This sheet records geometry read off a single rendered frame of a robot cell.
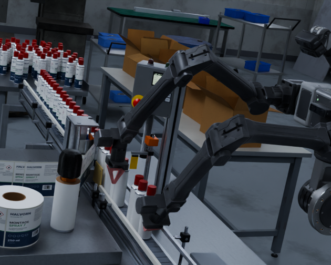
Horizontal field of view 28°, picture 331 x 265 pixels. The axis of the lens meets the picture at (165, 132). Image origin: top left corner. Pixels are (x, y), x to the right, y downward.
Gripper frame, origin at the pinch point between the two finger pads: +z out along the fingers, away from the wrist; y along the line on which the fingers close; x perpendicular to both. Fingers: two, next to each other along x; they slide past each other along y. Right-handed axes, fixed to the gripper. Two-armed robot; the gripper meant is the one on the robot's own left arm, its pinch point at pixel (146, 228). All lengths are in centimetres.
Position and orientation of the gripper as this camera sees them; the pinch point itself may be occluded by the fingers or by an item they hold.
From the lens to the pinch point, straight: 242.8
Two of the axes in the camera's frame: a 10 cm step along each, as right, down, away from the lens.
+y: -9.0, -0.4, -4.3
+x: 2.2, 8.2, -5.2
